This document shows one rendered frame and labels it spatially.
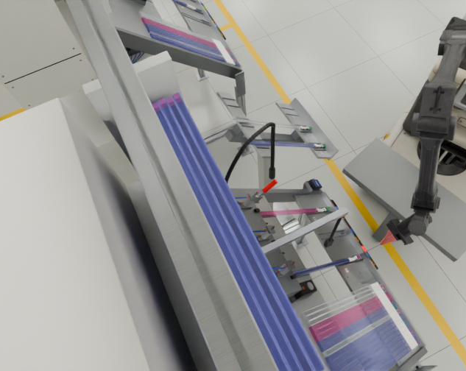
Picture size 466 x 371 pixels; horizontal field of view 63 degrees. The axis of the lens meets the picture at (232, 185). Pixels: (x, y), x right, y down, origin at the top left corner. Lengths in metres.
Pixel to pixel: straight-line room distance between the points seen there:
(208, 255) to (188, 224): 0.04
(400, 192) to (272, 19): 1.99
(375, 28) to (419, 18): 0.35
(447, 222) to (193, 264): 1.62
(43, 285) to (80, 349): 0.10
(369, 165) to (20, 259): 1.57
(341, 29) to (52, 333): 3.06
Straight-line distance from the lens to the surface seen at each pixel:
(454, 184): 2.36
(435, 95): 1.16
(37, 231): 0.60
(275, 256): 1.08
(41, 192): 0.63
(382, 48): 3.23
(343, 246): 1.52
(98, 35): 0.51
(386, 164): 1.91
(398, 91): 2.98
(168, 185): 0.36
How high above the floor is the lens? 2.20
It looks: 64 degrees down
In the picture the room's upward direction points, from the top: 11 degrees counter-clockwise
